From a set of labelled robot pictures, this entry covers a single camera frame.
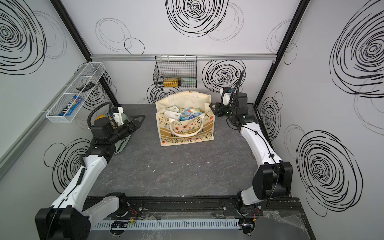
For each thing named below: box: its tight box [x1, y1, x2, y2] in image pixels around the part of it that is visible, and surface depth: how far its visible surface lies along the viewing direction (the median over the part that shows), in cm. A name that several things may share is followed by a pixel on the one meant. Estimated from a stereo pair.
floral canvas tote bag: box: [155, 91, 216, 147], surface depth 86 cm
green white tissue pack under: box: [163, 110, 182, 121], surface depth 80 cm
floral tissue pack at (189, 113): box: [179, 107, 203, 121], surface depth 93 cm
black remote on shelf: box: [76, 82, 96, 92], surface depth 82 cm
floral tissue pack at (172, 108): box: [165, 105, 180, 113], surface depth 90 cm
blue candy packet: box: [58, 96, 83, 116], surface depth 72 cm
